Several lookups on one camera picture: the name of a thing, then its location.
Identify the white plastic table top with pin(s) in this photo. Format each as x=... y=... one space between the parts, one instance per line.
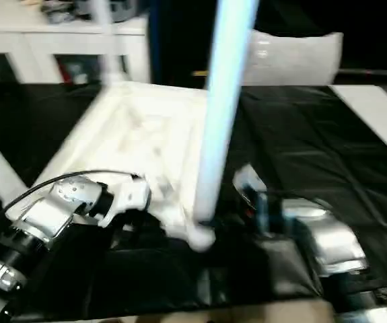
x=112 y=141

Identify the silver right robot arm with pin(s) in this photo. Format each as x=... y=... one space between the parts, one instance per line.
x=334 y=242

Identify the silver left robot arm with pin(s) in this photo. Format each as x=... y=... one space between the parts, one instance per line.
x=45 y=215

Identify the black work mat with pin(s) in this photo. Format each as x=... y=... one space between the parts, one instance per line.
x=314 y=134

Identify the grey cushion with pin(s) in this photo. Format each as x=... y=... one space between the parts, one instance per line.
x=297 y=60

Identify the white board on right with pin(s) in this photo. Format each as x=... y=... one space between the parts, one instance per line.
x=378 y=111

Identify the grey round helmet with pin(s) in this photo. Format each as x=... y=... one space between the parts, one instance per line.
x=126 y=10

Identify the dark clutter pile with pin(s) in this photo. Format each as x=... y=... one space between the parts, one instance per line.
x=65 y=13

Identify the white glass-door cabinet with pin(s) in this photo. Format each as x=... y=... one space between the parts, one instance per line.
x=11 y=37

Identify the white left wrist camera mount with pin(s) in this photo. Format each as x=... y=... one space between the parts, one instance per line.
x=132 y=195

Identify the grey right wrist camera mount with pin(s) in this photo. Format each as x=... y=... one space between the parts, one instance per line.
x=250 y=178

